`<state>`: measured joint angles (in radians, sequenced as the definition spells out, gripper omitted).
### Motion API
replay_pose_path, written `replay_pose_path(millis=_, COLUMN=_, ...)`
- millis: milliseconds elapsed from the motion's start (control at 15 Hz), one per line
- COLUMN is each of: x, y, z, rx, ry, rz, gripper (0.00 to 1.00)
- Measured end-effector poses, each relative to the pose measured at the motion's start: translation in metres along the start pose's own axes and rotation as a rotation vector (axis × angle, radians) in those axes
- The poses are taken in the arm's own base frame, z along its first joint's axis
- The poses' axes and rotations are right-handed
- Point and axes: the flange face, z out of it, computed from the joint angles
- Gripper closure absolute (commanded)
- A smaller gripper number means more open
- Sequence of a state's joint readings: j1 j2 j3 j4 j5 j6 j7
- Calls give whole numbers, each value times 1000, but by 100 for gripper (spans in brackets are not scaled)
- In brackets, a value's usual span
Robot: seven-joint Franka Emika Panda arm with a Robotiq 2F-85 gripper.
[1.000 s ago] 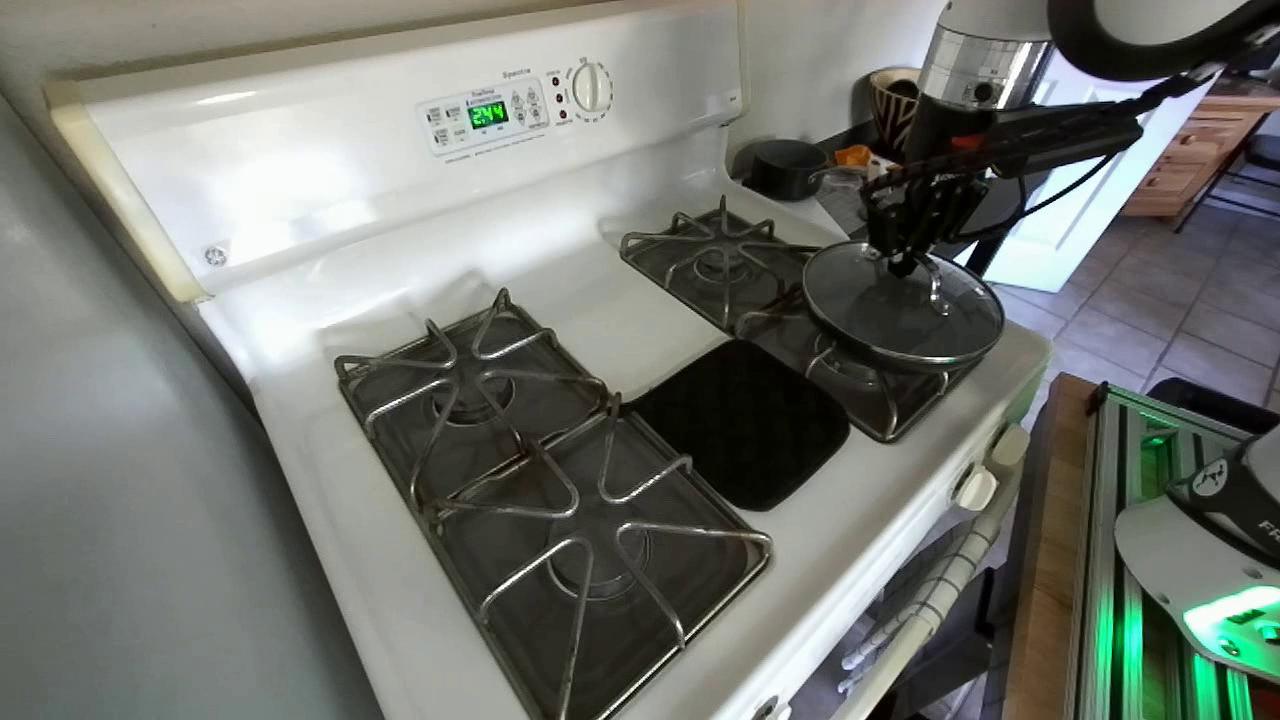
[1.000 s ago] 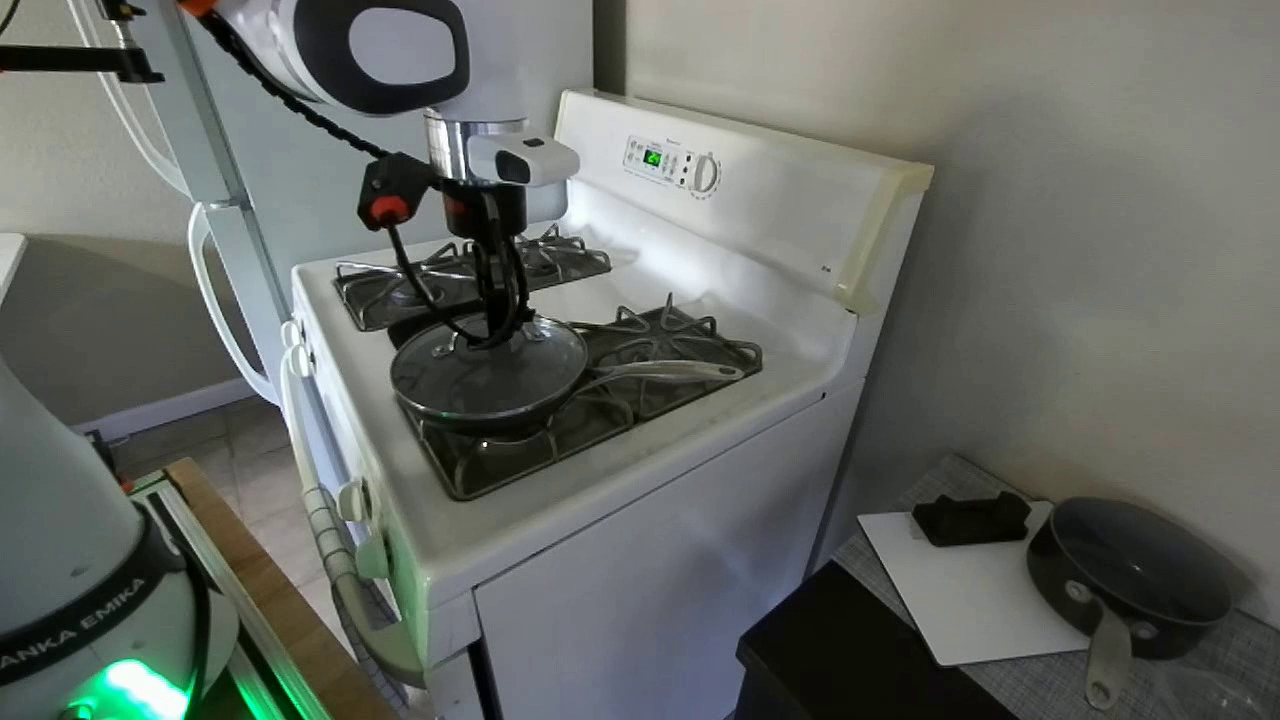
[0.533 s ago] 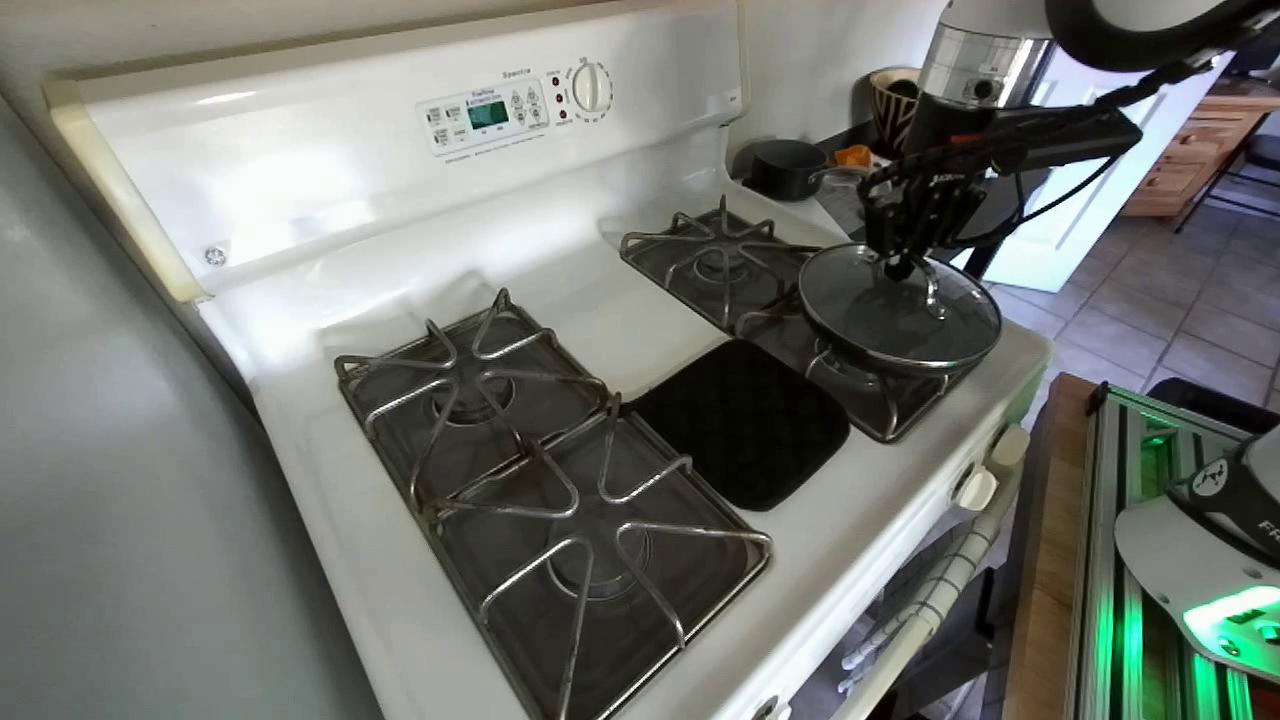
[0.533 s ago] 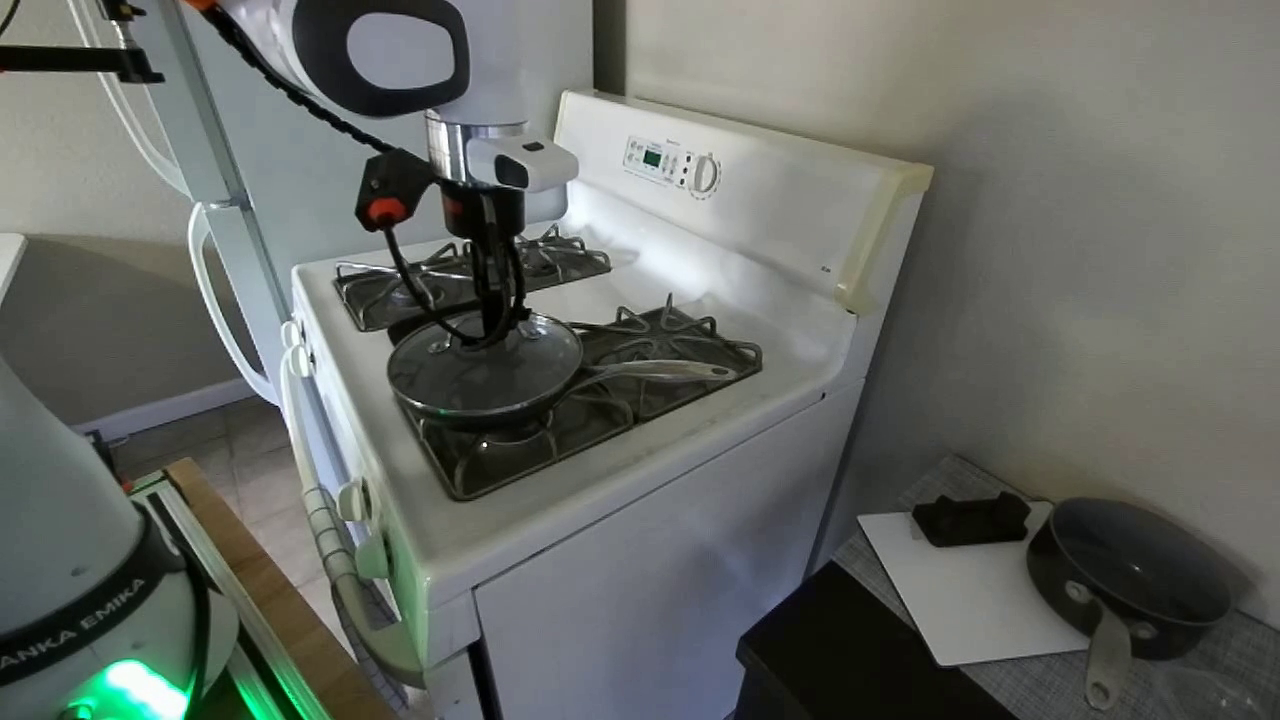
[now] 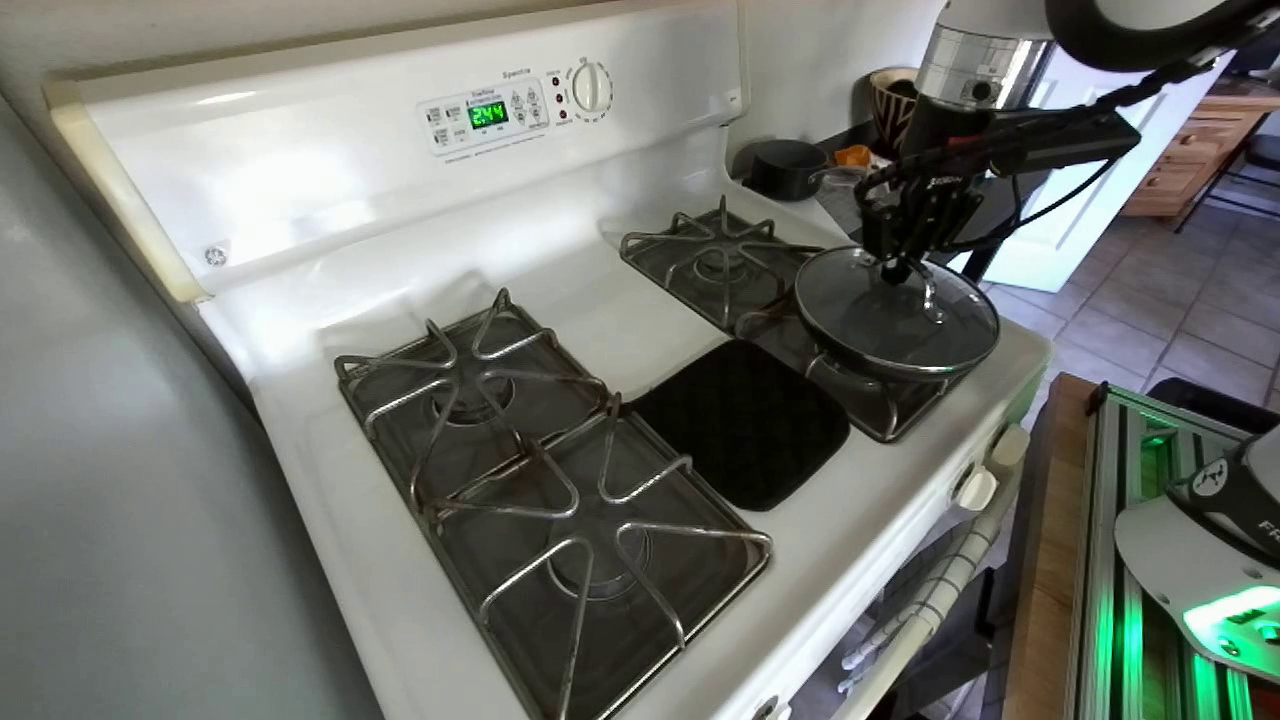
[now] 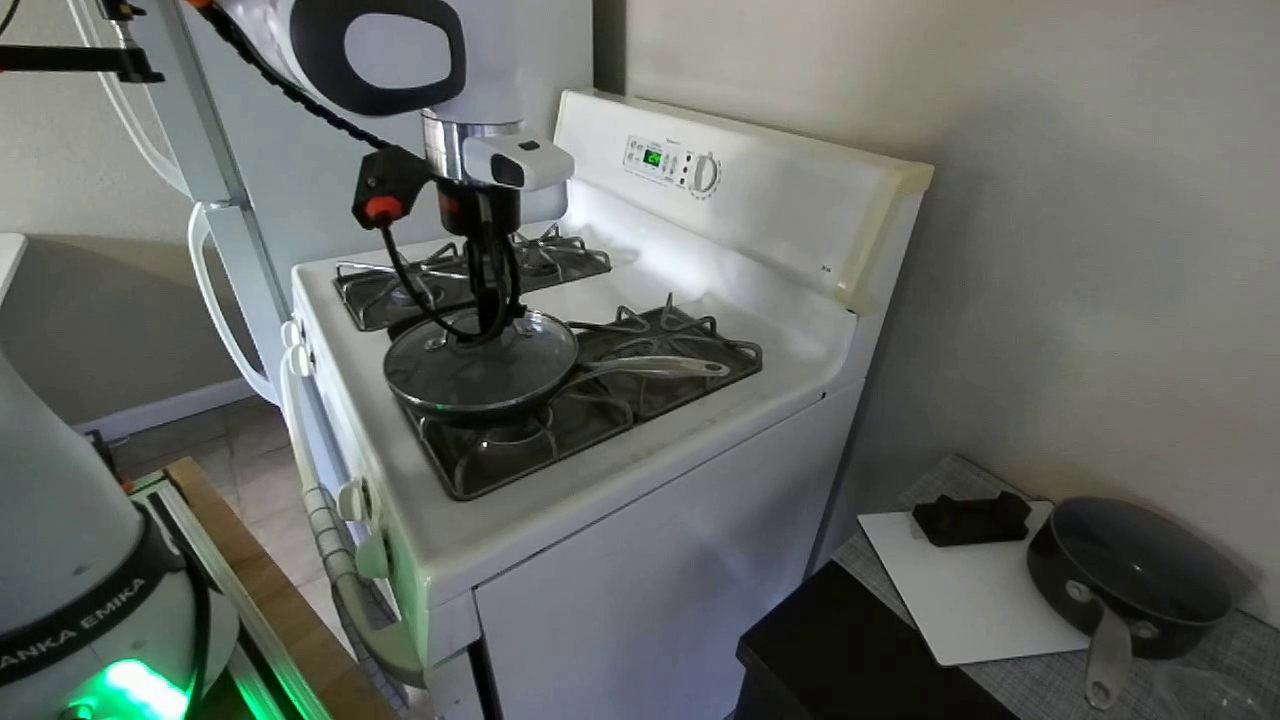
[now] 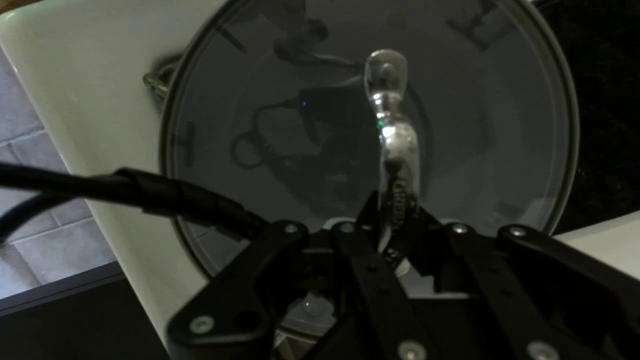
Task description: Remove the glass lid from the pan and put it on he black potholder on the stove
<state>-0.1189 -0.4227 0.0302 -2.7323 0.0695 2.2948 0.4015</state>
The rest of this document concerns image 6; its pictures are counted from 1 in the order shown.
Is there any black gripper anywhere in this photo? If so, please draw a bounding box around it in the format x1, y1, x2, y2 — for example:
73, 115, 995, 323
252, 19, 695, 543
430, 178, 528, 339

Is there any round glass pan lid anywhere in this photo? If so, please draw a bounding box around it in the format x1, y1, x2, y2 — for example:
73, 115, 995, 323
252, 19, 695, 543
379, 304, 582, 421

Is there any white gas stove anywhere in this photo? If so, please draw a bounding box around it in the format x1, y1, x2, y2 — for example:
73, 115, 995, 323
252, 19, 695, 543
274, 87, 937, 720

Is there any wooden board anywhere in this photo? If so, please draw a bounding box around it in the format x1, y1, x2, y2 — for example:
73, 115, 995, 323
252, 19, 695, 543
165, 455, 402, 720

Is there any black box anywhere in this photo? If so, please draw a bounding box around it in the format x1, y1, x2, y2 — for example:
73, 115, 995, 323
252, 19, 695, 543
732, 558, 1025, 720

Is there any small black rectangular block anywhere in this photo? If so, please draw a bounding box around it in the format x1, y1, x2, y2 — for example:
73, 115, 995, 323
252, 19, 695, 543
911, 487, 1035, 553

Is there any white cutting board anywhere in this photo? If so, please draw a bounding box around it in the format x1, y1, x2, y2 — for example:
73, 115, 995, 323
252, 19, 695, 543
857, 496, 1094, 673

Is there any black red wrist camera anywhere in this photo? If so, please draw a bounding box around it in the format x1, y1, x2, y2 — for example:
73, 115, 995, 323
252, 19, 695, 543
349, 144, 438, 232

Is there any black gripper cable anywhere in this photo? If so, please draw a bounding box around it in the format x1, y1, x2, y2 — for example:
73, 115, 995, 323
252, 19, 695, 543
195, 0, 473, 339

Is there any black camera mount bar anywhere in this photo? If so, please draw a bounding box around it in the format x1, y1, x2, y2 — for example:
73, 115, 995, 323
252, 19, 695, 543
0, 0, 169, 87

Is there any dark frying pan grey handle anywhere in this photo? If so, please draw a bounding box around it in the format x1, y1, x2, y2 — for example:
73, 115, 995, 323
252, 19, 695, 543
1025, 496, 1260, 718

